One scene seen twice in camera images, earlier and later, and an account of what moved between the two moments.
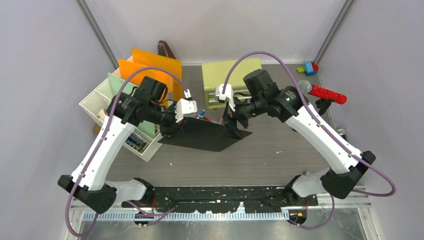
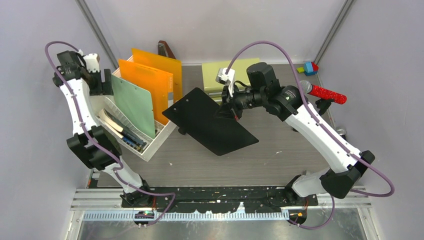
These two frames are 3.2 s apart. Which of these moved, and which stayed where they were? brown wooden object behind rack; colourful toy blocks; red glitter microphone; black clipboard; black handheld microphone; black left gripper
Moved: black left gripper; black clipboard
Stayed: black handheld microphone; brown wooden object behind rack; colourful toy blocks; red glitter microphone
